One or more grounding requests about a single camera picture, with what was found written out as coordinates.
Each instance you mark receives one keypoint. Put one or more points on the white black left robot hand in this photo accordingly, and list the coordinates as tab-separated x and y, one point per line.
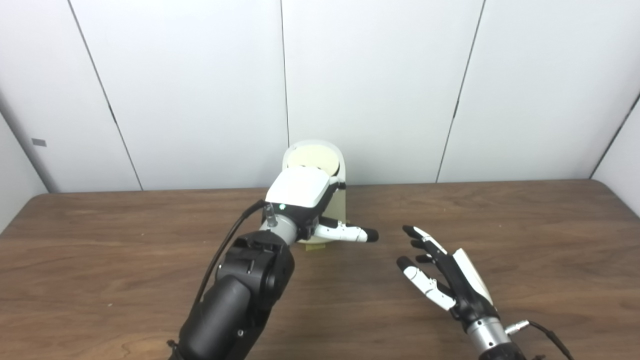
300	190

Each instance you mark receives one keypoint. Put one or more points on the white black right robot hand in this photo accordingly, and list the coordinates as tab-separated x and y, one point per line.
462	285

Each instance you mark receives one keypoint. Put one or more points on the cream round bin lid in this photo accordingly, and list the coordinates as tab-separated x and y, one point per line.
310	157

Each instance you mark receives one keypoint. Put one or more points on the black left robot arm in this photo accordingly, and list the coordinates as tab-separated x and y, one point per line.
235	310

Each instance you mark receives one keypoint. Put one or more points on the cream-colored bin body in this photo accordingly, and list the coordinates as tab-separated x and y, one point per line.
340	207

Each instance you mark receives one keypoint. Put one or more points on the small grey wall label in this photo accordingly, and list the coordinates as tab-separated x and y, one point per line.
39	142

